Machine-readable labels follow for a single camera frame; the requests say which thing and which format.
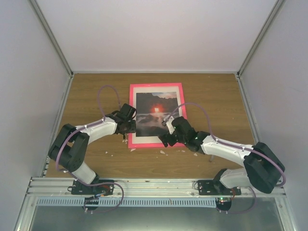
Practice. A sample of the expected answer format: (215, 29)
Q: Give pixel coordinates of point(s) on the pink picture frame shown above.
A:
(135, 142)

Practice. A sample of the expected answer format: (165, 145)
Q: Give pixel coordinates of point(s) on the sunset photo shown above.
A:
(152, 108)

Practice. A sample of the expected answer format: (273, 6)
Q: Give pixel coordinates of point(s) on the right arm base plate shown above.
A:
(207, 187)

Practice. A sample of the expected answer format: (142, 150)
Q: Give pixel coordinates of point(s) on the grey slotted cable duct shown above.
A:
(128, 202)

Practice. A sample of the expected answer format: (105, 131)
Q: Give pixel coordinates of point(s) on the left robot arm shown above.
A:
(69, 147)

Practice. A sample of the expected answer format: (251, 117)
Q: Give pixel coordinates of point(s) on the aluminium front rail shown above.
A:
(159, 188)

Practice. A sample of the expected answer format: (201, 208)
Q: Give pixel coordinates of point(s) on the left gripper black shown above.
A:
(133, 129)

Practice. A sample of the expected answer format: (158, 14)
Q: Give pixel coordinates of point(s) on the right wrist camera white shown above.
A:
(167, 122)

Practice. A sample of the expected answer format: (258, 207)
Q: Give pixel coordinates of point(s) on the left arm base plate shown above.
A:
(106, 188)

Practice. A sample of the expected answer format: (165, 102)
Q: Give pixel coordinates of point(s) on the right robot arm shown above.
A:
(259, 166)

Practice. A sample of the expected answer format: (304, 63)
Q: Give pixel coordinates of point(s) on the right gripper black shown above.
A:
(163, 138)

